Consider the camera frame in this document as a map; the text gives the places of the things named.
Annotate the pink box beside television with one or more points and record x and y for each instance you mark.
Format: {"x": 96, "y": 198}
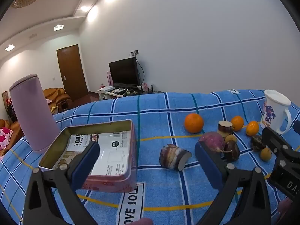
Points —
{"x": 110, "y": 78}

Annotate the recessed ceiling light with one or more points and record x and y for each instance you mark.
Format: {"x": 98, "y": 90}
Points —
{"x": 9, "y": 47}
{"x": 58, "y": 27}

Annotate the brown wooden door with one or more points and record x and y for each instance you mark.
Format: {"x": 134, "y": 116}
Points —
{"x": 71, "y": 72}

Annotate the purple radish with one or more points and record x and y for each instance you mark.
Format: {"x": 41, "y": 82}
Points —
{"x": 211, "y": 139}

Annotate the orange leather sofa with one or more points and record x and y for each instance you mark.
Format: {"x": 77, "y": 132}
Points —
{"x": 15, "y": 127}

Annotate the large orange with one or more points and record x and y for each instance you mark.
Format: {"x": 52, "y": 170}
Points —
{"x": 193, "y": 123}

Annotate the pink floral cushion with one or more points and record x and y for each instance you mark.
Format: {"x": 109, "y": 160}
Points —
{"x": 5, "y": 137}
{"x": 49, "y": 101}

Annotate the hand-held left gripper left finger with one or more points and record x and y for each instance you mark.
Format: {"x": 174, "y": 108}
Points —
{"x": 86, "y": 164}

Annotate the wall power socket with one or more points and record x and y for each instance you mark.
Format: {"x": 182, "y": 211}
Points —
{"x": 134, "y": 53}

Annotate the small orange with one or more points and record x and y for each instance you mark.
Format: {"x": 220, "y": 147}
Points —
{"x": 252, "y": 128}
{"x": 237, "y": 123}

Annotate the white television stand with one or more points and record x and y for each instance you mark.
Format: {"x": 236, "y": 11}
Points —
{"x": 110, "y": 93}

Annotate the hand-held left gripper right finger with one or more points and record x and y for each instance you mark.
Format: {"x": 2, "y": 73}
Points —
{"x": 208, "y": 166}

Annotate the pink metal tin box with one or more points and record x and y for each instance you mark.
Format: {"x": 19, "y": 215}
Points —
{"x": 112, "y": 154}

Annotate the small tan round fruit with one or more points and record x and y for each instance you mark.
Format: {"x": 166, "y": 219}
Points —
{"x": 266, "y": 154}
{"x": 230, "y": 138}

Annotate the orange leather armchair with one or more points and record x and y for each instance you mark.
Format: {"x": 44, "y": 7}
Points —
{"x": 58, "y": 98}

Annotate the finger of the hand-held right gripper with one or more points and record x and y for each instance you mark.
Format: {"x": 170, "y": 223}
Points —
{"x": 297, "y": 126}
{"x": 271, "y": 137}

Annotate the blue plaid blanket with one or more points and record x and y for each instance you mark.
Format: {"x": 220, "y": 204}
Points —
{"x": 164, "y": 126}

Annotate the person's right hand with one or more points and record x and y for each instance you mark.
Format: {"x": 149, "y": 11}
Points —
{"x": 284, "y": 209}

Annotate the white printed mug with lid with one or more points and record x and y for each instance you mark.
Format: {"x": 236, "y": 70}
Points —
{"x": 273, "y": 107}

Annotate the purple cylindrical bottle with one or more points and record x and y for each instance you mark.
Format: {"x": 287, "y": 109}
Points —
{"x": 30, "y": 110}

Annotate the black television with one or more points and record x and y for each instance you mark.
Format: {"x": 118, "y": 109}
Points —
{"x": 123, "y": 71}

